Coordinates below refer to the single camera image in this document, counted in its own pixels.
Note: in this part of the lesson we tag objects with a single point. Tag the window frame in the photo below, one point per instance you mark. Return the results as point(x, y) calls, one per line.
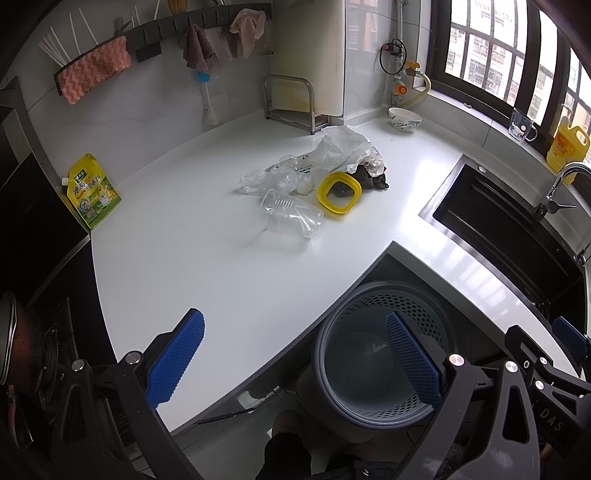
point(501, 57)

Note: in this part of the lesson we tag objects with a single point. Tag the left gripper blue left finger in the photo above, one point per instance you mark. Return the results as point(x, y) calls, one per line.
point(169, 354)

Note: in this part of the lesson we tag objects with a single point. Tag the dark grey cloth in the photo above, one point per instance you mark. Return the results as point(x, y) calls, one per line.
point(367, 181)

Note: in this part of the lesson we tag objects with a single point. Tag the grey perforated trash basket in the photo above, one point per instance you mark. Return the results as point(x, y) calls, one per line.
point(355, 384)

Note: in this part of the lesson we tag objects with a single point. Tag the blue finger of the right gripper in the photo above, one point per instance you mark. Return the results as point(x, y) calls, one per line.
point(576, 343)

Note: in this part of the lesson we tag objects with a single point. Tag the yellow plastic lid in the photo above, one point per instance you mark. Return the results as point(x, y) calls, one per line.
point(339, 192)

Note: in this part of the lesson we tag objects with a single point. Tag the yellow green detergent pouch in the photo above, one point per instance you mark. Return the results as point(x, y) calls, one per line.
point(90, 191)

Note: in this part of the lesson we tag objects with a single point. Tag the pink hanging towel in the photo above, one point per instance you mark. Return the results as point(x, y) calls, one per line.
point(243, 33)

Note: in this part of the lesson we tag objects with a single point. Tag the steel cutting board rack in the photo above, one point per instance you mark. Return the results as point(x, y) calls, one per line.
point(291, 100)

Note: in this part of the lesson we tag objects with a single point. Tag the white cutting board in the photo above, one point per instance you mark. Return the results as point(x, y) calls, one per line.
point(309, 42)

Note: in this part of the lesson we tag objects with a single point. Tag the black wall rail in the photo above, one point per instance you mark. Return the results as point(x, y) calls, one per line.
point(141, 39)

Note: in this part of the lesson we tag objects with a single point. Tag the yellow oil jug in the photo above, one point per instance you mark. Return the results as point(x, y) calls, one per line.
point(570, 144)

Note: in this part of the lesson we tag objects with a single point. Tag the chrome faucet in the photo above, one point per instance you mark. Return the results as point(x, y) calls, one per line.
point(548, 205)

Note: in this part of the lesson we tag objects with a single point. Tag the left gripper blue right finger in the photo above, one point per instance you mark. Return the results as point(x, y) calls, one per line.
point(420, 357)

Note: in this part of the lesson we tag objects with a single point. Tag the pink sponge cloth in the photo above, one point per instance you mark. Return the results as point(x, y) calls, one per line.
point(91, 69)

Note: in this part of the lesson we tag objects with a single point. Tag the black stove top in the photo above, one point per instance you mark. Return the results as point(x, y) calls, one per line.
point(50, 307)

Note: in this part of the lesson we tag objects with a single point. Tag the white chopsticks bundle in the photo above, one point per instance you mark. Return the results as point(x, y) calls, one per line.
point(69, 34)

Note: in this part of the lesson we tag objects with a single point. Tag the purple hanging rag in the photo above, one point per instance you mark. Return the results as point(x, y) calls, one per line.
point(198, 52)

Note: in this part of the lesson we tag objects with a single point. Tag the black kitchen sink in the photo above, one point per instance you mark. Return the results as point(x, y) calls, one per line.
point(495, 225)

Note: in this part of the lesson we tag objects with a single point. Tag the gas valve with hose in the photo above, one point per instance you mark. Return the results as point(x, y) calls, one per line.
point(407, 54)

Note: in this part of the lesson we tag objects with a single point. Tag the clear plastic wrap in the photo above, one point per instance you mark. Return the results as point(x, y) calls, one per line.
point(291, 175)

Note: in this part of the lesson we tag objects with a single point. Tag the white patterned ceramic bowl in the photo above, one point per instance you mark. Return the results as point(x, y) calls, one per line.
point(404, 120)

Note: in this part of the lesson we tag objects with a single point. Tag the white bottle brush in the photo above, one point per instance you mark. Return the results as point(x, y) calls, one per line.
point(210, 117)

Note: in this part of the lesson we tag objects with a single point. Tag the clear glass mug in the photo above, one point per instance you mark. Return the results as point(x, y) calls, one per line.
point(521, 127)

